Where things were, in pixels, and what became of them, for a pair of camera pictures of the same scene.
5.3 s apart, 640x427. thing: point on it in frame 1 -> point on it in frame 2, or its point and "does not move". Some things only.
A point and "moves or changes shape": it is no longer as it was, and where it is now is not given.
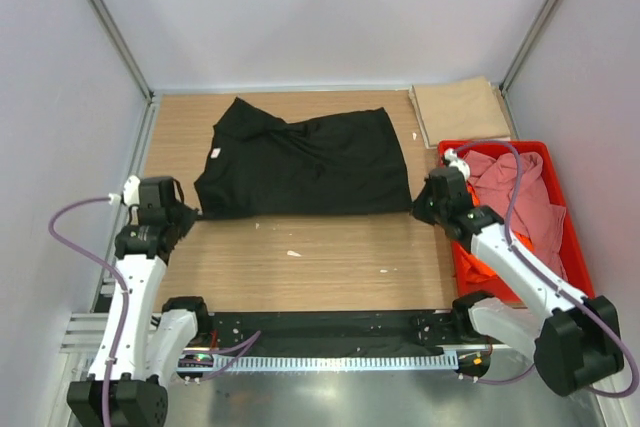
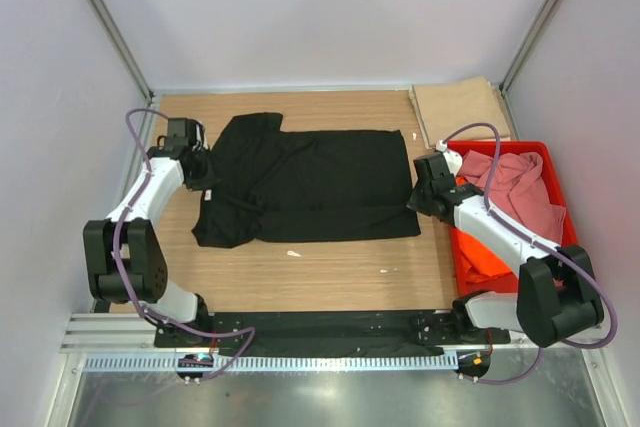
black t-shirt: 256,164 moves or changes shape
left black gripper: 183,229 -> 195,184
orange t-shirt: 471,267 does not move
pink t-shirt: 535,215 does not move
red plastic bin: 578,270 does not move
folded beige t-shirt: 468,109 does not move
